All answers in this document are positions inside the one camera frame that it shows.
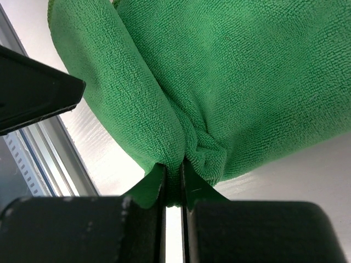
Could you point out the green towel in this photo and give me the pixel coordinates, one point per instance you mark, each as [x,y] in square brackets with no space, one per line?
[227,85]

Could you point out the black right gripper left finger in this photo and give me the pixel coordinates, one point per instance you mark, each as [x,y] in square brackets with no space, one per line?
[126,228]

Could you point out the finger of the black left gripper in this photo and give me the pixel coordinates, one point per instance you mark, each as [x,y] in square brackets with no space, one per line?
[32,91]

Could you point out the aluminium front rail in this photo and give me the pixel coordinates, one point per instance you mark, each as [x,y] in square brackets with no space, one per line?
[55,157]

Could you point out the slotted cable duct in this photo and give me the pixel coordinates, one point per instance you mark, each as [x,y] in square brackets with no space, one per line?
[25,164]

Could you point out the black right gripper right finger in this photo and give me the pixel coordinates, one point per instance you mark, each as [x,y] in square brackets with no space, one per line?
[216,229]

